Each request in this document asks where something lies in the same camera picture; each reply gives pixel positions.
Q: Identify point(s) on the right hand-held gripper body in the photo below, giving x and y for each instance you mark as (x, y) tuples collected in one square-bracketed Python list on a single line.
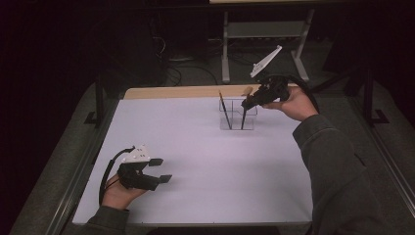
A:
[(272, 89)]

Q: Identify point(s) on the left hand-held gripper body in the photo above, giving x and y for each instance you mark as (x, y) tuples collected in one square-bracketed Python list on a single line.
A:
[(135, 176)]

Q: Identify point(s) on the black makeup brush tan bristles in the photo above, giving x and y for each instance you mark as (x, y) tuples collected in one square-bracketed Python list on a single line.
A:
[(243, 119)]

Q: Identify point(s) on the clear acrylic organizer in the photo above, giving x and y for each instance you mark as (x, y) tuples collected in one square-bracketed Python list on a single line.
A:
[(236, 119)]

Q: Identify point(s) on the black pencil with orange end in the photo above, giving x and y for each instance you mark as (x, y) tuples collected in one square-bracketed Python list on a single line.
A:
[(225, 111)]

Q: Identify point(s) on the person's left hand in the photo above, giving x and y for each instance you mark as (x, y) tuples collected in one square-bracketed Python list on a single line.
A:
[(119, 196)]

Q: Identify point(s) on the person's right hand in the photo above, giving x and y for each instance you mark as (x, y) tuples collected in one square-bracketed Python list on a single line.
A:
[(297, 106)]

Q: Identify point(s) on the white metal stand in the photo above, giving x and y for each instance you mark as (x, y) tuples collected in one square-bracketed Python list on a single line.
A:
[(266, 29)]

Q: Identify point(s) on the wooden table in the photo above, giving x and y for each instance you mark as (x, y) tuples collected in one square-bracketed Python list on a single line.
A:
[(169, 92)]

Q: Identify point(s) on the black metal stand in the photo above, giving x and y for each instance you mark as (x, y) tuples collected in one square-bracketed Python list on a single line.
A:
[(99, 98), (368, 98)]

